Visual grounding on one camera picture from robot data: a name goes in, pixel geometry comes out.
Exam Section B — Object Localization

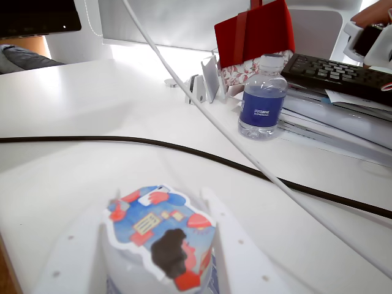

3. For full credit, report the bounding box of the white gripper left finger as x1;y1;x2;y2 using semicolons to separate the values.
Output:
29;211;108;294

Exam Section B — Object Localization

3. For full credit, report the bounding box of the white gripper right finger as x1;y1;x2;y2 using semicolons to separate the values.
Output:
199;186;296;294

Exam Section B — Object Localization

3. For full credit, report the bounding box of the blue bottle with sticker cap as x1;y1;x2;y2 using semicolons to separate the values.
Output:
99;183;221;294

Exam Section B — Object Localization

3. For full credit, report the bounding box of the white leader robot arm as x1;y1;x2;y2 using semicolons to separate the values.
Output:
342;7;392;70

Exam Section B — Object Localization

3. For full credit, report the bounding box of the brown wooden board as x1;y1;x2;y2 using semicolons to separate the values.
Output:
0;235;23;294

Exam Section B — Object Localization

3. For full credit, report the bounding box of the blue white round object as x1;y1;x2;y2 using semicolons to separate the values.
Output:
238;53;288;141

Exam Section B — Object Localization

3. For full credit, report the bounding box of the stack of white papers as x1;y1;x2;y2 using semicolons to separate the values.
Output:
232;82;392;168

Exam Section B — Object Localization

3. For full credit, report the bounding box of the red floral patterned box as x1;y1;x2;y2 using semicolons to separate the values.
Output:
219;50;293;98

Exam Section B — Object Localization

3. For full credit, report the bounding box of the black keyboard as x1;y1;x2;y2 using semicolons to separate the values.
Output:
280;53;392;107

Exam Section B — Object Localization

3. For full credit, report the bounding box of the white rounded chair backrest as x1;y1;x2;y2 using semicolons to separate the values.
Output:
287;8;344;61

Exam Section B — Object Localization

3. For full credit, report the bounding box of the black computer monitor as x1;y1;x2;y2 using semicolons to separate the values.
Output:
0;0;83;39

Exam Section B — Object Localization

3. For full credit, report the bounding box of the white cable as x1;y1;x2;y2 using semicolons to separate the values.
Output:
121;0;392;278

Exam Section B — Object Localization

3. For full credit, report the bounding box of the thick black cable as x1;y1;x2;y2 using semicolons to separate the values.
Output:
0;136;392;221

